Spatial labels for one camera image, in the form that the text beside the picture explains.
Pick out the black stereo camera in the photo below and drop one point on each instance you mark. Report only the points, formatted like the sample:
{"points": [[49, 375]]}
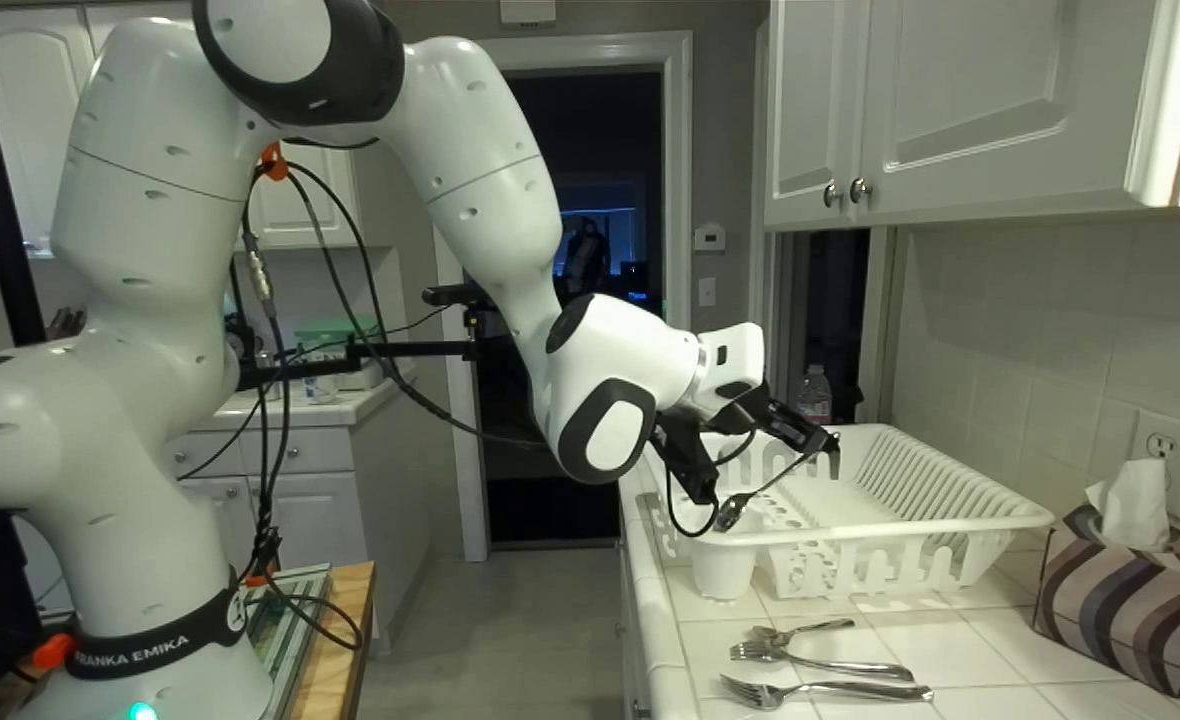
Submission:
{"points": [[456, 303]]}

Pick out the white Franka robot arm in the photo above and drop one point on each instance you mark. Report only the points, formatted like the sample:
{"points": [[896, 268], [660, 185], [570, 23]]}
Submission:
{"points": [[148, 265]]}

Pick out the striped tissue box cover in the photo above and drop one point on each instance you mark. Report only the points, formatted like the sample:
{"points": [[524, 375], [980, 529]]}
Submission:
{"points": [[1120, 600]]}

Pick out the white wall thermostat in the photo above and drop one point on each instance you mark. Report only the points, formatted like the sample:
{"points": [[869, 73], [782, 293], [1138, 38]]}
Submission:
{"points": [[710, 236]]}

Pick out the clear plastic water bottle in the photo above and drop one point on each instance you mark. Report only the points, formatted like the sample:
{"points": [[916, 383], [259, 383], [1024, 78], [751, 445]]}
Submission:
{"points": [[814, 397]]}

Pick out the white light switch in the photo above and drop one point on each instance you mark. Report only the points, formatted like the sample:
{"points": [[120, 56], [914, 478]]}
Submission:
{"points": [[705, 293]]}

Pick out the white utensil cup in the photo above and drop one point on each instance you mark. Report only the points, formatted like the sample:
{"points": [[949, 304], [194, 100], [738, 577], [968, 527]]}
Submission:
{"points": [[722, 564]]}

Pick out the white wall outlet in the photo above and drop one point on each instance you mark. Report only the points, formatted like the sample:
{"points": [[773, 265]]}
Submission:
{"points": [[1164, 445]]}

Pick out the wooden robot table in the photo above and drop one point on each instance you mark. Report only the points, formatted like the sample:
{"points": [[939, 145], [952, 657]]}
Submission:
{"points": [[343, 653]]}

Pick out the grey metal base plate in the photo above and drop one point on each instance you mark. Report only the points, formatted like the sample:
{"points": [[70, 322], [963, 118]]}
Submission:
{"points": [[289, 623]]}

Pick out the white background base cabinet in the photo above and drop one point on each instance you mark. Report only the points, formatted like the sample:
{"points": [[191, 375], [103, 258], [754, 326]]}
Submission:
{"points": [[351, 493]]}

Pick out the white plastic dish rack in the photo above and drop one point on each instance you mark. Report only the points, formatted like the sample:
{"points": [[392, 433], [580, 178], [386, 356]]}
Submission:
{"points": [[911, 512]]}

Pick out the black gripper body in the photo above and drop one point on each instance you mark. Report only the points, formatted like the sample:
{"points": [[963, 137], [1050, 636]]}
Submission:
{"points": [[751, 409]]}

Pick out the white upper cabinet door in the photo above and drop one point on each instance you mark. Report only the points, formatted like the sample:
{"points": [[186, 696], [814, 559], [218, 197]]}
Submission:
{"points": [[1000, 80], [809, 92]]}

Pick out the white door frame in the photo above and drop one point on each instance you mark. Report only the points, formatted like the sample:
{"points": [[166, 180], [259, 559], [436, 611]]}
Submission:
{"points": [[675, 160]]}

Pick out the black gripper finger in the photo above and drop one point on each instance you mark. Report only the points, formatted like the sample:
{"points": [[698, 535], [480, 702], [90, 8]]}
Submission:
{"points": [[801, 458], [801, 427]]}

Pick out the silver cabinet knob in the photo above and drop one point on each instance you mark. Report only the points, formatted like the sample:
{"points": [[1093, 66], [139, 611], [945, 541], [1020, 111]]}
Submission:
{"points": [[860, 188], [834, 193]]}

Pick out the silver fork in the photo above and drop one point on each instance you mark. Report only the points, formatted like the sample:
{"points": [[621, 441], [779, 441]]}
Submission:
{"points": [[769, 482], [869, 669]]}

